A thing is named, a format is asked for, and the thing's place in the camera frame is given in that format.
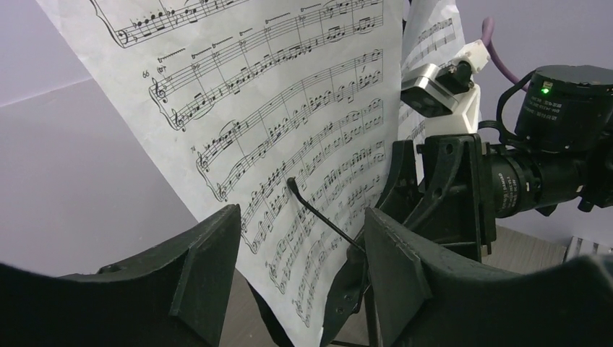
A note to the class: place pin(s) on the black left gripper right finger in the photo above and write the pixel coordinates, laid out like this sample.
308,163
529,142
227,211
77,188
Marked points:
427,295

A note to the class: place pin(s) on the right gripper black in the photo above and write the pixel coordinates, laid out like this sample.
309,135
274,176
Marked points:
456,210

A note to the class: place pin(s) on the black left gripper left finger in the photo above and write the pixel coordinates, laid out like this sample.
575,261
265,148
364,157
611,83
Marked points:
173,294

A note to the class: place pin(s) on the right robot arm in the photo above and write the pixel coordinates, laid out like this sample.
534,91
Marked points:
555,145

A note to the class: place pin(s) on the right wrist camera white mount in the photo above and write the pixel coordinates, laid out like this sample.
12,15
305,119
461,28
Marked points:
447,97

